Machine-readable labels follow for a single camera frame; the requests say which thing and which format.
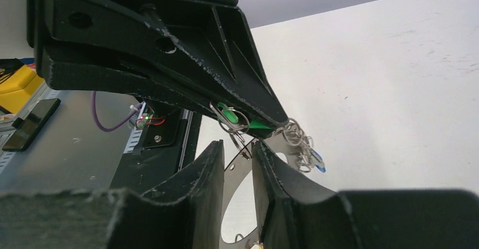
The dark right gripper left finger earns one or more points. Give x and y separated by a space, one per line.
184 211

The black smartphone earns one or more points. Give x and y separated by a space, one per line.
27 129

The left white cable duct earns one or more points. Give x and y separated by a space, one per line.
136 127

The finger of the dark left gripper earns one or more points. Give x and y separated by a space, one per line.
66 68
203 45

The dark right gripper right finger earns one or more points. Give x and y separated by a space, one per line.
316 217

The yellow box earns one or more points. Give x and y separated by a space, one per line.
18 87

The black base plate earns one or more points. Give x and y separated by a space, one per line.
167 145

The large metal keyring with keys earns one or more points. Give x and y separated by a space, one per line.
288 146

